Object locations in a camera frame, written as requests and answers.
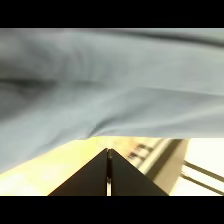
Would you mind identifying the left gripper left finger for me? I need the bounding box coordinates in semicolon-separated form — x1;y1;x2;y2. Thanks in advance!
48;148;110;197

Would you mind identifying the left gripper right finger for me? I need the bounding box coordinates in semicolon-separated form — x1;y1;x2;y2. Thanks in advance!
108;148;169;197

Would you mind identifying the blue polo shirt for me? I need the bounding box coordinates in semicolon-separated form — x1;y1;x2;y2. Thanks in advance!
0;28;224;175

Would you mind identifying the silver frame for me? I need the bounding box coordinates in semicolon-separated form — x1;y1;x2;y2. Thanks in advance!
128;138;191;196

